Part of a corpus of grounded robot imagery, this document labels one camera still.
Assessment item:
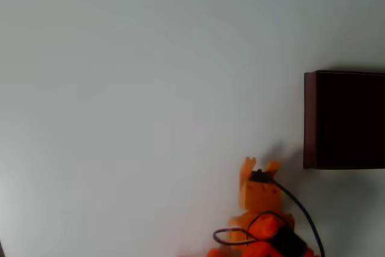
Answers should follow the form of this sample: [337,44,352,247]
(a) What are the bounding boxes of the dark brown box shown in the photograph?
[303,70,385,170]

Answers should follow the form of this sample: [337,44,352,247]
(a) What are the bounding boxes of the small black gripper camera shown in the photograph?
[250,169,274,184]

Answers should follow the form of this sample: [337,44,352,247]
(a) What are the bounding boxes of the blue camera cable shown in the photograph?
[270,178,325,257]

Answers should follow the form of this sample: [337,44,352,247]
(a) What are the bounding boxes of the thin purple black wire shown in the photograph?
[212,210,288,246]

